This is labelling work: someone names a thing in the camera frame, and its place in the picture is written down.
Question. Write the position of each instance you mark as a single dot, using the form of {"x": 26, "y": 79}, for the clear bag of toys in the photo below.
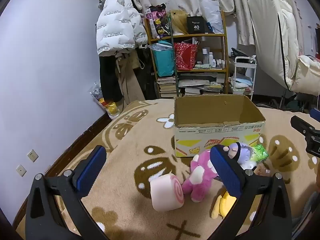
{"x": 106, "y": 102}

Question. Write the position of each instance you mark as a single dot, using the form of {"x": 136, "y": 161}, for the black hanging trousers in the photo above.
{"x": 108, "y": 77}

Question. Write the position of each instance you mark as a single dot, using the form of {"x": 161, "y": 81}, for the red patterned bag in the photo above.
{"x": 185, "y": 56}

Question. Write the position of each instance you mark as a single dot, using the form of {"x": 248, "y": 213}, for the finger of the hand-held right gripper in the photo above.
{"x": 301, "y": 125}
{"x": 316, "y": 113}

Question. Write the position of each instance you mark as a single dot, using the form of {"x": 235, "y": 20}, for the small printed packet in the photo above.
{"x": 262, "y": 170}

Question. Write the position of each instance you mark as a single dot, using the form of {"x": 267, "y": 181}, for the lavender haired plush doll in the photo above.
{"x": 240, "y": 151}

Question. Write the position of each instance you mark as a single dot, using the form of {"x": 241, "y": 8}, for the pile of magazines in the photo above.
{"x": 200, "y": 82}

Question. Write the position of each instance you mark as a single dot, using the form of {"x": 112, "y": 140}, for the pink plush toy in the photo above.
{"x": 200, "y": 180}

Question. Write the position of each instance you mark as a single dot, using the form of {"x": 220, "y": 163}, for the white plastic bag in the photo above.
{"x": 212, "y": 15}

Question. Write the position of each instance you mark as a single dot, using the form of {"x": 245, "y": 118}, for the green snack packet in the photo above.
{"x": 260, "y": 152}

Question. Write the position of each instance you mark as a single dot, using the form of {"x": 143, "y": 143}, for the light blue cloths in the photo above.
{"x": 241, "y": 82}

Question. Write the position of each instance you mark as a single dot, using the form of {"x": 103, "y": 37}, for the white hanging duvet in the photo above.
{"x": 270, "y": 30}

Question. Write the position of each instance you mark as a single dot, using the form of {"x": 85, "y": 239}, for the green pole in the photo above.
{"x": 174, "y": 62}

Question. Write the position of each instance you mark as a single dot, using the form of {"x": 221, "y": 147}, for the pink swirl roll plush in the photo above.
{"x": 165, "y": 192}

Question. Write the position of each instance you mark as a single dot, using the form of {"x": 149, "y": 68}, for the blonde wig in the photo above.
{"x": 178, "y": 21}

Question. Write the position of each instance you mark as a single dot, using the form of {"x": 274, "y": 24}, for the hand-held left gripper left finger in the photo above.
{"x": 91, "y": 173}

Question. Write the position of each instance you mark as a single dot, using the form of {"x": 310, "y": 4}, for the white utility cart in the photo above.
{"x": 246, "y": 67}

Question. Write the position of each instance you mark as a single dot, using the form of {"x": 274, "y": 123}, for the beige patterned rug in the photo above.
{"x": 140, "y": 155}

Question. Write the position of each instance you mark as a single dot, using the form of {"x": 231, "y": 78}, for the purple patterned bag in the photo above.
{"x": 158, "y": 22}

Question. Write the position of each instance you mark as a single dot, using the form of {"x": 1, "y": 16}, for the cream bedding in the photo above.
{"x": 308, "y": 72}

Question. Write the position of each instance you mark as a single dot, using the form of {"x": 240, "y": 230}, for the white wall socket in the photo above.
{"x": 21, "y": 170}
{"x": 32, "y": 155}

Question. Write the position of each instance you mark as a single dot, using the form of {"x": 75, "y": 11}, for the row of cosmetic bottles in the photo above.
{"x": 212, "y": 60}

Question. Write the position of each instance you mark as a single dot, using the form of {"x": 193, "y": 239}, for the yellow plush toy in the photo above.
{"x": 222, "y": 205}

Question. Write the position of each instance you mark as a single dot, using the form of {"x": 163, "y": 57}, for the beige hanging trousers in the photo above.
{"x": 130, "y": 80}

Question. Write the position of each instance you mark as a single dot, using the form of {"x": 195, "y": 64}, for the stack of old books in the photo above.
{"x": 167, "y": 87}

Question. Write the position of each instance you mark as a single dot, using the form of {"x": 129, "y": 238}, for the black box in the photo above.
{"x": 196, "y": 25}

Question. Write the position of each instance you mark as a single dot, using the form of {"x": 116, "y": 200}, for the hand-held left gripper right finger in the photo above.
{"x": 225, "y": 172}

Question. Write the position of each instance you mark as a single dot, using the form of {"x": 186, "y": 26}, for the black bag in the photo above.
{"x": 147, "y": 77}

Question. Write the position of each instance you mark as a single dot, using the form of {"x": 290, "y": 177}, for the teal bag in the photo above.
{"x": 162, "y": 62}

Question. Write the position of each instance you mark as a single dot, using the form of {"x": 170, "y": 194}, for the wooden shelf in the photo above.
{"x": 225, "y": 55}

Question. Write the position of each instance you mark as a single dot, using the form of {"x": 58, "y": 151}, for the printed cardboard box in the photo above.
{"x": 220, "y": 135}

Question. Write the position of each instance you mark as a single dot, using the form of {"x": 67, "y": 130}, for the white puffer jacket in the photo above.
{"x": 115, "y": 22}

